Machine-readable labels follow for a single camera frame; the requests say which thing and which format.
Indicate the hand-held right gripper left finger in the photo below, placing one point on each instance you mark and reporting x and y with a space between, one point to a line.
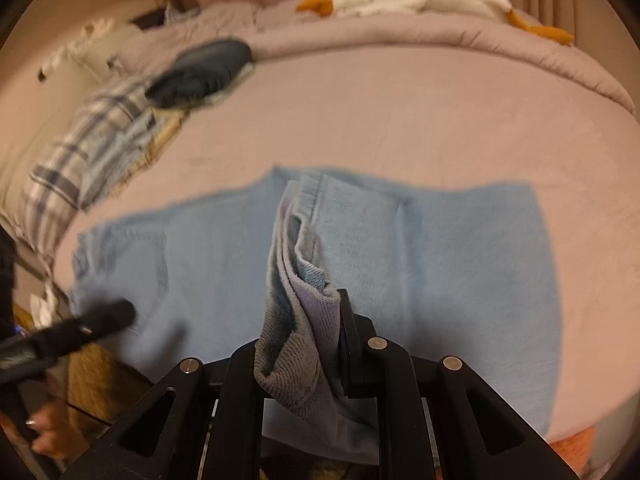
240 385

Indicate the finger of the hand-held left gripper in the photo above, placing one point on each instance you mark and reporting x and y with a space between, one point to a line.
90 325

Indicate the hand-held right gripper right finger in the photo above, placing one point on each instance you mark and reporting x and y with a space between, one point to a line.
357 360

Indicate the light blue denim pants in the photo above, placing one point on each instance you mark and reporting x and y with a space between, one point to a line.
450 260

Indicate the person's left hand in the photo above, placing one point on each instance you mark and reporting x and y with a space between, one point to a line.
60 435

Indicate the brown woven mat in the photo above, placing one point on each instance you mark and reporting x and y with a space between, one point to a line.
100 375

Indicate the plaid pillow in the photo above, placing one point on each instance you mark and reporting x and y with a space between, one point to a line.
55 175

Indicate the crumpled light blue cloth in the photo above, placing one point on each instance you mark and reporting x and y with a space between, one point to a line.
110 165

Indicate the yellowish patterned cloth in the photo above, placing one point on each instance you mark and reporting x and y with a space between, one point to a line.
165 135

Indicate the beige headboard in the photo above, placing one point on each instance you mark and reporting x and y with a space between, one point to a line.
30 125

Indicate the folded dark blue jeans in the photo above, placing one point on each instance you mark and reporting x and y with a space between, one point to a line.
200 70

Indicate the grey cushion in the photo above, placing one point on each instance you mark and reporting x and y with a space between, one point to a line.
120 45

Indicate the dark cloth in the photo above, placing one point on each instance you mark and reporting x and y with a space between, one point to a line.
147 16

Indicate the blue patterned cloth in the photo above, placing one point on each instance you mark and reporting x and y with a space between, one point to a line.
180 12

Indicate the pinkish grey quilt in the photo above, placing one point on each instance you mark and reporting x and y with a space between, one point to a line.
400 35

